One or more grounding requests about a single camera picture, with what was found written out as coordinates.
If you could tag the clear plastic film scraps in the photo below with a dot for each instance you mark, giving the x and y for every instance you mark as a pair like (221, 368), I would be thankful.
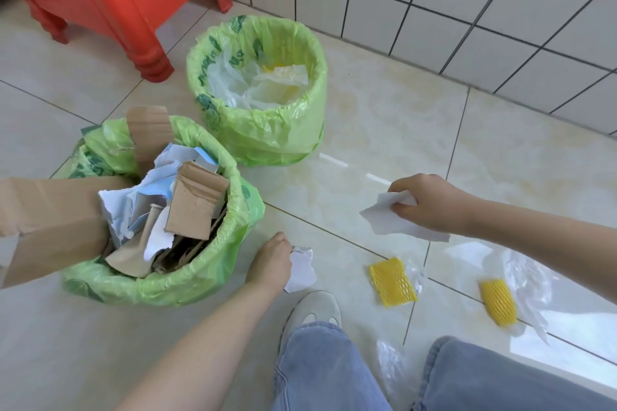
(231, 78)

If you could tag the white paper scraps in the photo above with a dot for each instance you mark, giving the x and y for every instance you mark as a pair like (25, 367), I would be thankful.
(115, 208)

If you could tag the person's leg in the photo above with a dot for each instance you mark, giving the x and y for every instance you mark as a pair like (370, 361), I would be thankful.
(506, 382)
(323, 372)

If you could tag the long cardboard box strip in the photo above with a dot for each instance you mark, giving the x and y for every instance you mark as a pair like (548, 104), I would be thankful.
(48, 223)

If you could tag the white paper ball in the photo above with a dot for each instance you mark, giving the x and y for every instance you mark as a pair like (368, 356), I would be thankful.
(302, 271)

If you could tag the person's right hand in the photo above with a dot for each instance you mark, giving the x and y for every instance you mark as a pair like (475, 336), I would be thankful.
(438, 203)

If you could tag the white torn paper pieces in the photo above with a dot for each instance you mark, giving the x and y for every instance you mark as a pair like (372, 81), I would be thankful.
(385, 223)

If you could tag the person's left hand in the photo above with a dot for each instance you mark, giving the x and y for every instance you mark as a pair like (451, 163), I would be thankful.
(270, 266)

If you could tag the person's right leg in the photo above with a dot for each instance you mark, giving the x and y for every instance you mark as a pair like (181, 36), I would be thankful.
(506, 382)

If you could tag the person's left forearm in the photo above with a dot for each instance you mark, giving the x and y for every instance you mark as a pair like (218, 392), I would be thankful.
(202, 357)

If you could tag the person's right forearm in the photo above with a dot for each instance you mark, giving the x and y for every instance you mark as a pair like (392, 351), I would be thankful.
(544, 242)

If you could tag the person's left leg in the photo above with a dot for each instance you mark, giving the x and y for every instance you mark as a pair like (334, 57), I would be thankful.
(323, 372)

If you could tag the brown cardboard pieces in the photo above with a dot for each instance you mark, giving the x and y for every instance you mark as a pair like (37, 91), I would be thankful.
(195, 203)

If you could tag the person's left white shoe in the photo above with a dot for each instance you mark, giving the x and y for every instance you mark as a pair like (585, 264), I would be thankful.
(311, 309)

